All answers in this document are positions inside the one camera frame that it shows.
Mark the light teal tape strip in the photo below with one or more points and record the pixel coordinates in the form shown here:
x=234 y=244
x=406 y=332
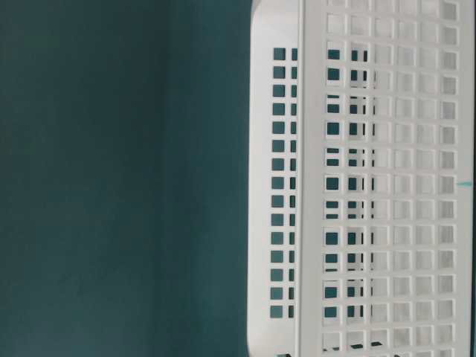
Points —
x=465 y=184

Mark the white plastic lattice basket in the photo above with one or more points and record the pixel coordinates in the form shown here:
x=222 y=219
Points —
x=362 y=122

